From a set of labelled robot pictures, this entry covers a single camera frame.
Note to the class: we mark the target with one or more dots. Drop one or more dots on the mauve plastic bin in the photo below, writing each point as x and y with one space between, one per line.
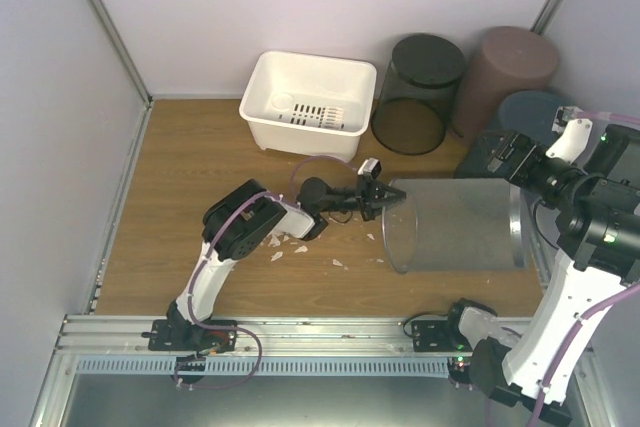
507 60

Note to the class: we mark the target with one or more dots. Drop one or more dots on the aluminium rail frame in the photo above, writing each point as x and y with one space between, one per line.
280 336

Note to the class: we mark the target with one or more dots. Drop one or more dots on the silver mesh wastebasket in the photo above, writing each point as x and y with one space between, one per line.
445 225

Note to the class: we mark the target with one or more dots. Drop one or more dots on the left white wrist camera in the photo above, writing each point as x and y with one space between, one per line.
370 168

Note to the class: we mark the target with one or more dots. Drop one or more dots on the black mesh wastebasket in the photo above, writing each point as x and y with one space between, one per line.
416 100

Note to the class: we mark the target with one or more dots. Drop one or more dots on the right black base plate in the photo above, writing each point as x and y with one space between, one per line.
430 333

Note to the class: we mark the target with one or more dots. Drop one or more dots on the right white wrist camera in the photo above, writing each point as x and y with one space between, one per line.
574 131

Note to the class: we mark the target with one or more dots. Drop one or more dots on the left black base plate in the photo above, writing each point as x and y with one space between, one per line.
166 336

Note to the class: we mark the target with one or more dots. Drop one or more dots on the white plastic tub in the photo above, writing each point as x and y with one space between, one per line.
309 105

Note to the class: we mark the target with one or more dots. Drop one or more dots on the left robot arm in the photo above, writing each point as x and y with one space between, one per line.
235 226

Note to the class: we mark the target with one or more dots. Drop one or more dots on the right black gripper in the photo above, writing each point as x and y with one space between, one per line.
525 154

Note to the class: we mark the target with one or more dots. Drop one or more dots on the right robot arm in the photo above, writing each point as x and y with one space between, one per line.
596 266

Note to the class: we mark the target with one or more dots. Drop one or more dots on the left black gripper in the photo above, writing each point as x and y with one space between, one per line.
365 195

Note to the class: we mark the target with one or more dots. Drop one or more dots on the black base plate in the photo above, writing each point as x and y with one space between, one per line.
166 336
430 333

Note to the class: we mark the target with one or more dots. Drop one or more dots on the dark grey plastic bin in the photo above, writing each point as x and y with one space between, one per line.
531 113

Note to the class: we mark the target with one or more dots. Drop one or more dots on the grey slotted cable duct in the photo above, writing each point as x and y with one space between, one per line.
269 366

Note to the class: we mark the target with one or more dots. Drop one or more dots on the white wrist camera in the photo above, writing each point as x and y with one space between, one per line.
574 131
370 168

